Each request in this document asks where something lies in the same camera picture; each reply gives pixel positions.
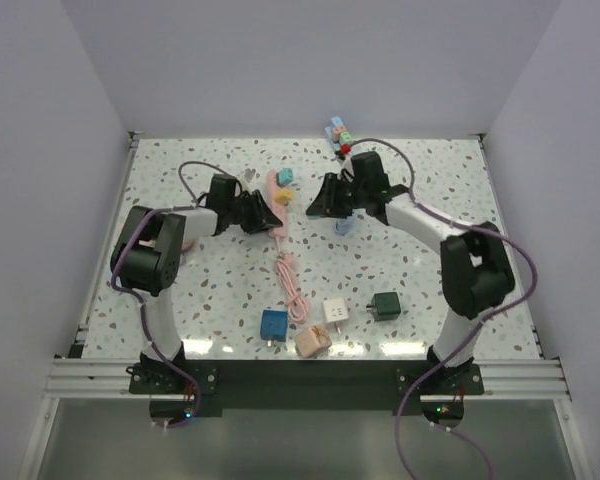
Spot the pink strip cord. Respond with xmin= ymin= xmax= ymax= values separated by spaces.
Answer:
xmin=273 ymin=234 xmax=310 ymax=324

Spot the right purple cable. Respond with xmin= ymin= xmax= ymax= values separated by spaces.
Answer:
xmin=347 ymin=137 xmax=539 ymax=480

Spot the pink power strip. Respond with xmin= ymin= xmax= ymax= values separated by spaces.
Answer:
xmin=266 ymin=170 xmax=287 ymax=239

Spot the blue coiled strip cord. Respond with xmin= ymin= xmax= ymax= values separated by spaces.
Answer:
xmin=334 ymin=212 xmax=366 ymax=237

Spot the white cube plug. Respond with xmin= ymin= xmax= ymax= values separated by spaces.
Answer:
xmin=322 ymin=298 xmax=349 ymax=333

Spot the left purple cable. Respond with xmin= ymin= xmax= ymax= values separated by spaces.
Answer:
xmin=107 ymin=160 xmax=254 ymax=431

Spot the yellow cube plug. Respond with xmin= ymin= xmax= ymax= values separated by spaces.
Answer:
xmin=274 ymin=188 xmax=294 ymax=206

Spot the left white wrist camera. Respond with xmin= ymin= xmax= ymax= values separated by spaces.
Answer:
xmin=237 ymin=168 xmax=256 ymax=191

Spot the blue power strip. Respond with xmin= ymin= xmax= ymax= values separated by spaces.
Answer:
xmin=325 ymin=126 xmax=351 ymax=151

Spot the purple cable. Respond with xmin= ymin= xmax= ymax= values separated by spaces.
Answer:
xmin=347 ymin=137 xmax=539 ymax=480
xmin=107 ymin=160 xmax=254 ymax=431

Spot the dark green cube plug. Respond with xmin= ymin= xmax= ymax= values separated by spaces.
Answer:
xmin=367 ymin=292 xmax=402 ymax=322

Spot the orange cube plug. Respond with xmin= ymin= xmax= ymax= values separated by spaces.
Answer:
xmin=331 ymin=126 xmax=347 ymax=143

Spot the pink patterned cube plug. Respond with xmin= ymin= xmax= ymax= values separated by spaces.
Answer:
xmin=294 ymin=325 xmax=332 ymax=359

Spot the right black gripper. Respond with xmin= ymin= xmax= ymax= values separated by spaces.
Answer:
xmin=307 ymin=172 xmax=367 ymax=219

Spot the teal cube plug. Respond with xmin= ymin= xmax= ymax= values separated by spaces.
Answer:
xmin=275 ymin=168 xmax=295 ymax=187

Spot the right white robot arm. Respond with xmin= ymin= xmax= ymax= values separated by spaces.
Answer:
xmin=306 ymin=151 xmax=515 ymax=393

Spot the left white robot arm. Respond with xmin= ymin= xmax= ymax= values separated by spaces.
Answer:
xmin=110 ymin=173 xmax=283 ymax=392

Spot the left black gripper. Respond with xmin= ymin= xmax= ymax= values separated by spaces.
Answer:
xmin=226 ymin=189 xmax=281 ymax=233

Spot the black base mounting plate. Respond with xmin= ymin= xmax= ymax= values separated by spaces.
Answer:
xmin=126 ymin=360 xmax=485 ymax=421

